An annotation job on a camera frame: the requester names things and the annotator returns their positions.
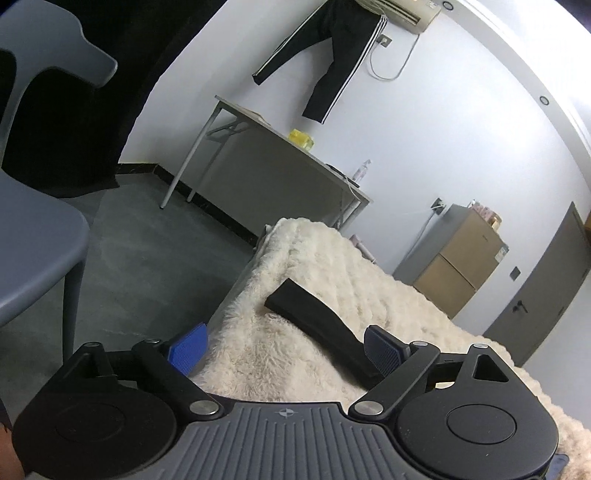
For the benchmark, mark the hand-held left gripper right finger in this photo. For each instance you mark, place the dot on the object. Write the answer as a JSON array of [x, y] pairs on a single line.
[[383, 350]]

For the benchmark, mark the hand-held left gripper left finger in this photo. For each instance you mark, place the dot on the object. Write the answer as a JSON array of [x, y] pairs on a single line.
[[189, 349]]

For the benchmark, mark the black garment with grey-blue patches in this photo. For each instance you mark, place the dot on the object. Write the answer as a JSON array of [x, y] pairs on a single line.
[[318, 314]]

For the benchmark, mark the white fluffy blanket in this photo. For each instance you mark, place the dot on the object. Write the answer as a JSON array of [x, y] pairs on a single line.
[[323, 267]]

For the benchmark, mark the pink hair dryer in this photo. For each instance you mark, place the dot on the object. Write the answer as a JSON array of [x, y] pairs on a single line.
[[362, 244]]

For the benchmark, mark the gold two-door fridge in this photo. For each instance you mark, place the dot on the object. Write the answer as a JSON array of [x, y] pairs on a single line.
[[466, 258]]

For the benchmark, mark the glass jar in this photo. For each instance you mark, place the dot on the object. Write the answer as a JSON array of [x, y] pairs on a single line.
[[496, 220]]

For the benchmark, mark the pink cups pack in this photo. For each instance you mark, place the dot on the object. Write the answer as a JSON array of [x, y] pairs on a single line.
[[483, 210]]

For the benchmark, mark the grey door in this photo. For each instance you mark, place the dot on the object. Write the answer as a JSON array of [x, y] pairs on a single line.
[[549, 300]]

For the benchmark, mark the clear plastic bottle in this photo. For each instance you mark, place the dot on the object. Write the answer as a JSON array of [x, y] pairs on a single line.
[[360, 173]]

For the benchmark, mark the black phone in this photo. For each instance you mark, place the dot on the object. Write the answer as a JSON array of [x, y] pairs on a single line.
[[337, 170]]

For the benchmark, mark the grey plastic chair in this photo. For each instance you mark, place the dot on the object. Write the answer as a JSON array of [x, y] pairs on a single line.
[[37, 240]]

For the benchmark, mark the grey folding desk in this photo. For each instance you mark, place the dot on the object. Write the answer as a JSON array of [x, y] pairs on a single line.
[[258, 161]]

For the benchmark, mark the yellow tissue box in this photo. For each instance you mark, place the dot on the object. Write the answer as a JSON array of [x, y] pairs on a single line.
[[301, 139]]

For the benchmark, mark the papers on desk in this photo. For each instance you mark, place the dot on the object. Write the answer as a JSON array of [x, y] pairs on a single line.
[[251, 113]]

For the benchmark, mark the black curtain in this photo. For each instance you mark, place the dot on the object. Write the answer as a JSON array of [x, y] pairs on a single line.
[[138, 92]]

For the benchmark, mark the black pants with white stripes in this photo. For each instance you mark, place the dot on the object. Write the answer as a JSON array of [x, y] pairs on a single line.
[[341, 55]]

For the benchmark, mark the beige air conditioner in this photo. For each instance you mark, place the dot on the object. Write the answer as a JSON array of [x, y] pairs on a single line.
[[406, 14]]

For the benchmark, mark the dark light switch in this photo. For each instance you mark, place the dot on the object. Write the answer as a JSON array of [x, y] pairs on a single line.
[[515, 273]]

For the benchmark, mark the wall socket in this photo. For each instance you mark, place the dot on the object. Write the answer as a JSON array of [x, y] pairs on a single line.
[[437, 205], [385, 41]]

